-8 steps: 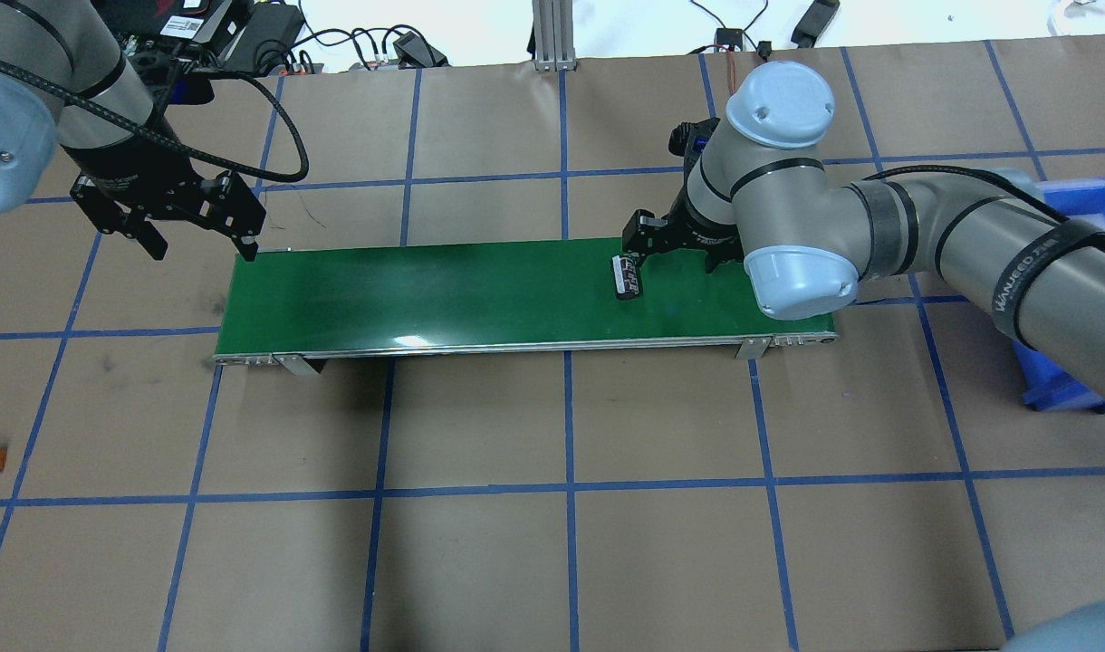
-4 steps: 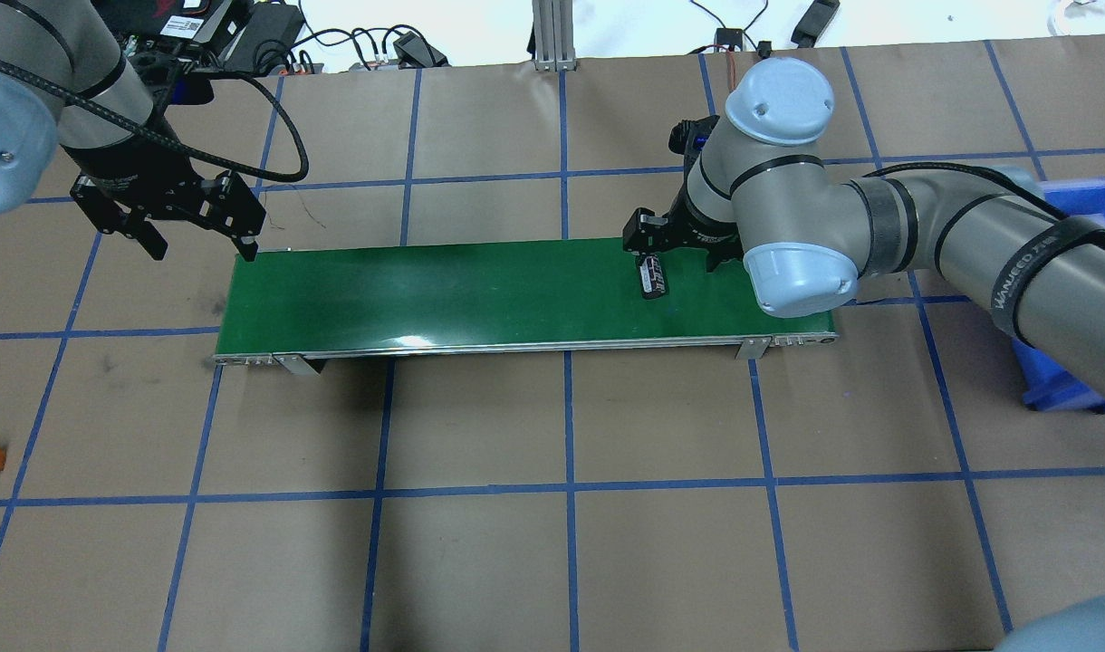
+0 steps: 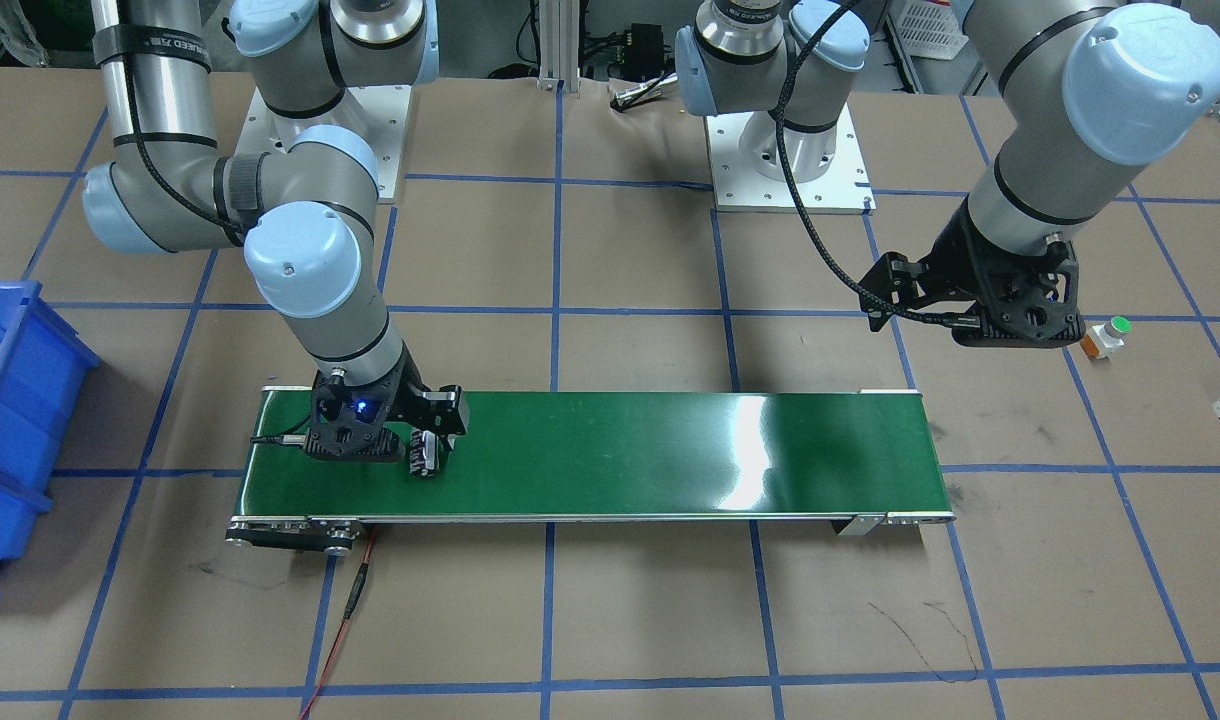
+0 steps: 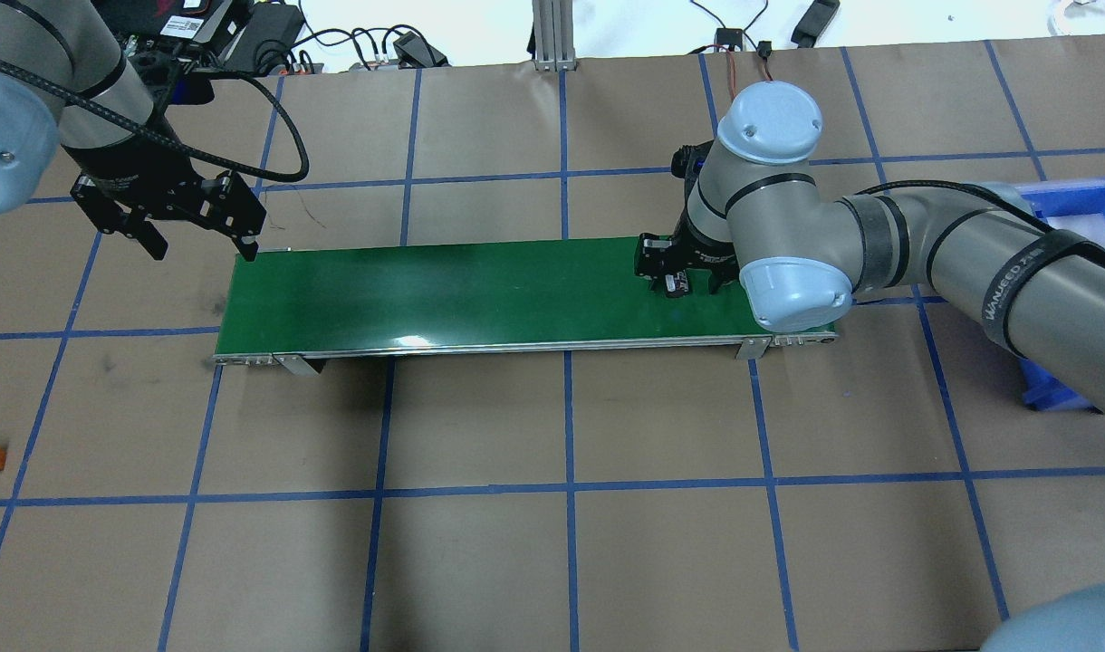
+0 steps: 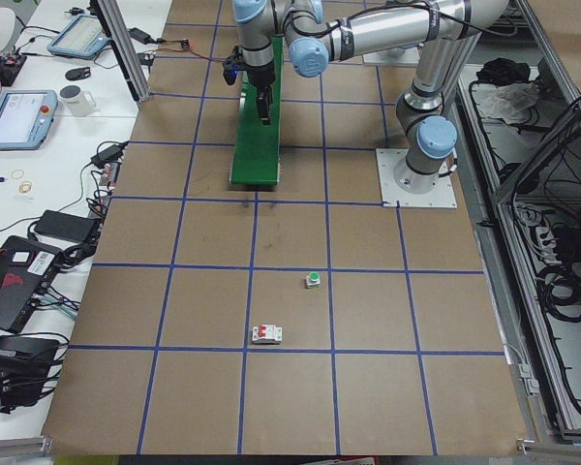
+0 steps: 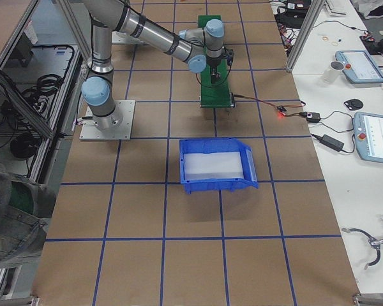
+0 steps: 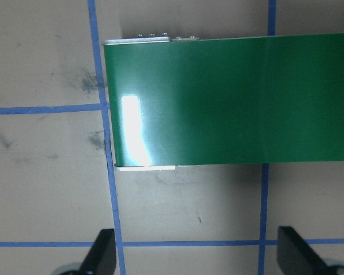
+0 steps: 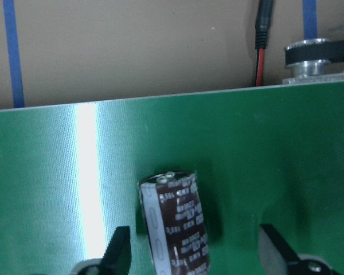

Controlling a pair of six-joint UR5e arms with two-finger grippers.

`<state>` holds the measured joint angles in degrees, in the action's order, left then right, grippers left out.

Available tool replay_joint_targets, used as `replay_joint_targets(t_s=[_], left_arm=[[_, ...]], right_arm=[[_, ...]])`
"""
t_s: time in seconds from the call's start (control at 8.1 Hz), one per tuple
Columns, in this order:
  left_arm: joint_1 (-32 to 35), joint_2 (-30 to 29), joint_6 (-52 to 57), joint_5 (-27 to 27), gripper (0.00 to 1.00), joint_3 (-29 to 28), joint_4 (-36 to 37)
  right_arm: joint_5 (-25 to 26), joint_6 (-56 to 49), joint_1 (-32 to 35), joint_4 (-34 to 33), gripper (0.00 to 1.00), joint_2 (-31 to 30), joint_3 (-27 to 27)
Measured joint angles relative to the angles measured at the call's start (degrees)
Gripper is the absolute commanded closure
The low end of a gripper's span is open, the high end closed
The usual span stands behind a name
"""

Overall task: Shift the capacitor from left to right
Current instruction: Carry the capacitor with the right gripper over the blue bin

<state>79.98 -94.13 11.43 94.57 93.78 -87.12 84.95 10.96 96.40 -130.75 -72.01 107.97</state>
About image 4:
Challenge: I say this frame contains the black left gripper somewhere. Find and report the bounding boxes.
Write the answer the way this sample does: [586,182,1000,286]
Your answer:
[69,136,266,263]

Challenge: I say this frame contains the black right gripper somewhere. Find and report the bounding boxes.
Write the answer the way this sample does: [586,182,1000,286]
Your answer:
[634,143,738,294]

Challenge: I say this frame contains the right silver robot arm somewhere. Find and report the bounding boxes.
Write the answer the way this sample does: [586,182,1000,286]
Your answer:
[634,80,1105,413]

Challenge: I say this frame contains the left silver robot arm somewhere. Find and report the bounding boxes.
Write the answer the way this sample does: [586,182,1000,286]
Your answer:
[0,1,266,261]

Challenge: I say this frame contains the green conveyor belt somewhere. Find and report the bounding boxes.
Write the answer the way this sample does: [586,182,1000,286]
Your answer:
[213,236,839,375]

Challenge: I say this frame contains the black power adapter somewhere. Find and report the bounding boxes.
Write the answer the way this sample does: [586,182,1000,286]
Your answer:
[236,3,304,71]

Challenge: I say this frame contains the blue plastic bin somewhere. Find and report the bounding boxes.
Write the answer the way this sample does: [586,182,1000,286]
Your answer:
[1008,177,1105,414]

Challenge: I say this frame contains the red black power cable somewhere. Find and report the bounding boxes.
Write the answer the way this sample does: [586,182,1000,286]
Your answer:
[688,0,776,84]

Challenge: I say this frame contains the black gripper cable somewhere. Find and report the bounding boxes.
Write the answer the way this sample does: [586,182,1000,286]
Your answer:
[0,51,311,185]

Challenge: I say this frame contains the aluminium frame post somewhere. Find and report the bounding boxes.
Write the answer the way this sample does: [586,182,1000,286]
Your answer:
[532,0,578,72]

